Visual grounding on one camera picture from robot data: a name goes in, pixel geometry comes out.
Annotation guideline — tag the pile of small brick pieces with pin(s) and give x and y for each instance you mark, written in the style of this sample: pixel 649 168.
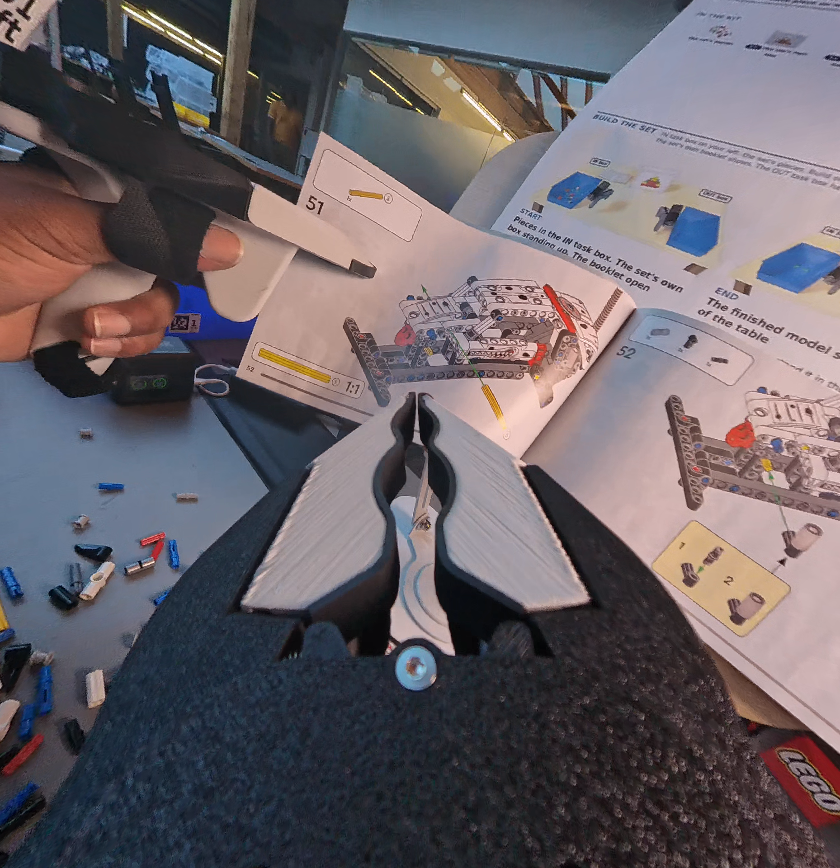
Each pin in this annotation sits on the pile of small brick pieces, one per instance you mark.
pixel 94 580

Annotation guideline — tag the printed task sheet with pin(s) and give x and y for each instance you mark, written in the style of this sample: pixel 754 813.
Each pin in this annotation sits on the printed task sheet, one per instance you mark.
pixel 732 135

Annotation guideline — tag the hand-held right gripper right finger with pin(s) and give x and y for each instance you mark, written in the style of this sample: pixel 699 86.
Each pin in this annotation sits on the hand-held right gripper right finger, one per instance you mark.
pixel 508 542

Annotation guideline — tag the black power bank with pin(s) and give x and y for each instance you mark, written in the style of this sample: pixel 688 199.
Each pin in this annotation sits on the black power bank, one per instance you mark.
pixel 155 383

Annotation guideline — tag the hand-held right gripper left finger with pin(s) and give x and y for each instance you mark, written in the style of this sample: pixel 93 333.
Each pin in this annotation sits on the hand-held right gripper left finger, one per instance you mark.
pixel 325 542

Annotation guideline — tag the black desk mat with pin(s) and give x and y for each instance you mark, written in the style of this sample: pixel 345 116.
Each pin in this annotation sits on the black desk mat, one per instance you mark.
pixel 277 441

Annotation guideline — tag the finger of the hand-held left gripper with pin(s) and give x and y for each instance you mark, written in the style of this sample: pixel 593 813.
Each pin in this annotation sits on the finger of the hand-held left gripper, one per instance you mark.
pixel 277 217

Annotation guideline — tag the building instruction booklet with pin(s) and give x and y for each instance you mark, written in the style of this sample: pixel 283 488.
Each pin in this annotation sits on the building instruction booklet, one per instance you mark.
pixel 461 251

